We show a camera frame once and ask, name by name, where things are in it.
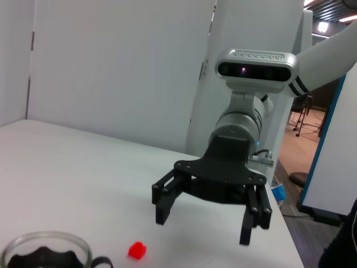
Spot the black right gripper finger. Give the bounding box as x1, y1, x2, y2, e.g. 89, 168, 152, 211
239, 184, 272, 246
151, 171, 193, 226

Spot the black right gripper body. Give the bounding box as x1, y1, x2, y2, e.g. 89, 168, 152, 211
174, 135, 268, 205

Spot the glass teacup black base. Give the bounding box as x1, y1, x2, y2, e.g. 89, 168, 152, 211
0, 230, 114, 268

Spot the small blue object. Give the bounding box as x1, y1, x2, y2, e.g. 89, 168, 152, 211
272, 183, 287, 202

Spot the round black floor base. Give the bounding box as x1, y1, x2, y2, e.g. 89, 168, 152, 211
289, 171, 308, 185

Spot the small red toy cube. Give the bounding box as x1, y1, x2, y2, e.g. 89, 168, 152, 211
128, 241, 148, 260

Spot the dark navy fabric object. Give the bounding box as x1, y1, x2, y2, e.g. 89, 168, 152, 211
319, 197, 357, 268

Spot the blue edged white board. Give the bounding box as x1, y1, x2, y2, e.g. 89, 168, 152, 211
297, 68, 357, 224

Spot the black tripod stand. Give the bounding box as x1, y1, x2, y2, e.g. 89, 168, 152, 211
291, 94, 315, 138

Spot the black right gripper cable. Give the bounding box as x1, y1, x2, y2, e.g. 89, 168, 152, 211
250, 149, 276, 168

